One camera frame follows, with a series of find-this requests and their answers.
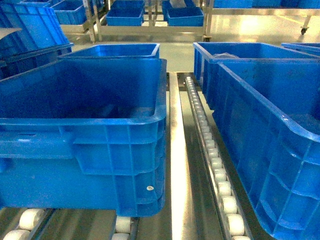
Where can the tilted blue plastic crate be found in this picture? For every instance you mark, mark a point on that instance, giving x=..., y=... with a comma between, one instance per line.
x=38, y=41

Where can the far blue bin right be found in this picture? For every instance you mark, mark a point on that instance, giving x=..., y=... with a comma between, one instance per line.
x=188, y=16

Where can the stainless steel shelf rack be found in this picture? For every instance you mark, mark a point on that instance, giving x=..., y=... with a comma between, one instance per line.
x=189, y=210

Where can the blue crate behind centre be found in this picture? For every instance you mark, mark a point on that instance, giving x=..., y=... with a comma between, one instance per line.
x=115, y=51

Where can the right blue plastic crate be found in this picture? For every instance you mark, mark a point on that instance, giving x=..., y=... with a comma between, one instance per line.
x=269, y=118

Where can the far blue bin left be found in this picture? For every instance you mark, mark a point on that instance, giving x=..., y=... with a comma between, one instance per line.
x=126, y=13

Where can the blue crate behind right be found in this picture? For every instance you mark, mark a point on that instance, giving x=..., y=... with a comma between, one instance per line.
x=209, y=56

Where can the blue bin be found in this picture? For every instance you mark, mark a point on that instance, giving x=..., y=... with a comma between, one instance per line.
x=188, y=16
x=126, y=13

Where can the centre blue plastic crate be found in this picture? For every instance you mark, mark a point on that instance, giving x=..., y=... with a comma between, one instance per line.
x=85, y=134

